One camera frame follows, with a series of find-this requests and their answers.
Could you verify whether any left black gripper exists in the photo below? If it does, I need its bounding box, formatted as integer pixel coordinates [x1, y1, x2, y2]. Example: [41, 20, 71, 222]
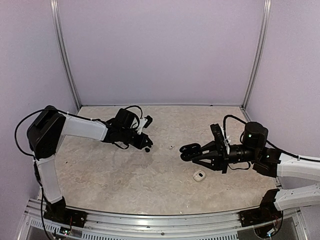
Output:
[120, 127, 153, 150]

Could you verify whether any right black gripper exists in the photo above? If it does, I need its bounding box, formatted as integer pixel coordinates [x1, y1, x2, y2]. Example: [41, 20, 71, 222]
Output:
[192, 139, 260, 174]

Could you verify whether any black earbud charging case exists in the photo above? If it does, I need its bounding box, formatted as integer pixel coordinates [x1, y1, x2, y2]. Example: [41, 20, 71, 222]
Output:
[179, 143, 202, 162]

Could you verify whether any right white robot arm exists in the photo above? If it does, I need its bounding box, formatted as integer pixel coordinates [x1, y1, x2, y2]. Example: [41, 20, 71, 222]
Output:
[180, 121, 320, 222]

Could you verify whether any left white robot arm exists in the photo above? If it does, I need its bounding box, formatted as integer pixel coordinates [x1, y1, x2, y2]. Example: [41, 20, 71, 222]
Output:
[27, 105, 153, 223]

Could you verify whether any white earbud charging case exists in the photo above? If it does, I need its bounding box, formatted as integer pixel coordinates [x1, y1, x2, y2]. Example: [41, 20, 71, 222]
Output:
[192, 171, 206, 182]

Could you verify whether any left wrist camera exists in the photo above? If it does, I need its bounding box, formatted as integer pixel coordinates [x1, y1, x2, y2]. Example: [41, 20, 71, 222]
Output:
[136, 115, 153, 135]

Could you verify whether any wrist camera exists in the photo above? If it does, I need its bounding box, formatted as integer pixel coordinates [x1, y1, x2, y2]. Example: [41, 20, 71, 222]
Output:
[210, 123, 230, 156]
[136, 115, 153, 135]

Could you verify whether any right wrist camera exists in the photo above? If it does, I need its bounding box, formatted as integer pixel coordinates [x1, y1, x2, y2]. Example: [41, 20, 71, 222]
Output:
[210, 123, 230, 156]

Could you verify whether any left camera cable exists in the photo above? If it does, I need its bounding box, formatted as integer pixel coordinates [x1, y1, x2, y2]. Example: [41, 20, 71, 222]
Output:
[123, 105, 144, 126]

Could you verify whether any camera cable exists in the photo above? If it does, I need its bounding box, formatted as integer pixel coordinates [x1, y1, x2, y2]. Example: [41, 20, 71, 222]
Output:
[123, 105, 144, 126]
[222, 114, 320, 162]

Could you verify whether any right camera cable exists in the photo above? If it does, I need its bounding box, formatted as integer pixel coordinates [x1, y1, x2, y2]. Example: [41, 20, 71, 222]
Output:
[222, 114, 320, 162]

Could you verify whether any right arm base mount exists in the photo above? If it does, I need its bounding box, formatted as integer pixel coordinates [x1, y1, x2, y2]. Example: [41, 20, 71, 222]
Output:
[239, 207, 283, 227]

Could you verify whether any front aluminium rail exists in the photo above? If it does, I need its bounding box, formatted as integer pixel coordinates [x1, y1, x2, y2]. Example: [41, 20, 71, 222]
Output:
[15, 199, 308, 240]

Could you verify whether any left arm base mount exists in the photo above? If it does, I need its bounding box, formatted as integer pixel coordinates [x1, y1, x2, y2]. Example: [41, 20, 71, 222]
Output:
[43, 206, 88, 228]

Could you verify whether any right aluminium frame post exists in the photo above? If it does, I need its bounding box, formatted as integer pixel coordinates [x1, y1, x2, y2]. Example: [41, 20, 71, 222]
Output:
[241, 0, 272, 112]

